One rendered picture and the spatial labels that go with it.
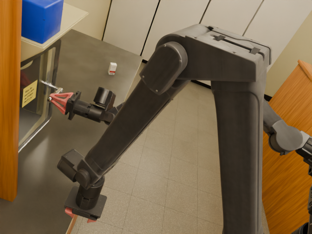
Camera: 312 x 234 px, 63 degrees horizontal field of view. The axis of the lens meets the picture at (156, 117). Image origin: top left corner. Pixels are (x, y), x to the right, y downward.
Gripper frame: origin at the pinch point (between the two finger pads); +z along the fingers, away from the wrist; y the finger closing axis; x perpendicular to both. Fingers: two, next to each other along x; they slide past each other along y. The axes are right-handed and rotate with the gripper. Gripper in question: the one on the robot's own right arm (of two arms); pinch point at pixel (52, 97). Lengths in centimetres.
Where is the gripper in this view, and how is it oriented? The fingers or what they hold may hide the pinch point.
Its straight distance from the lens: 102.5
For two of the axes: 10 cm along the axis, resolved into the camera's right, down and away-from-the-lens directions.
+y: 3.4, -7.3, -6.0
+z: -9.3, -3.5, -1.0
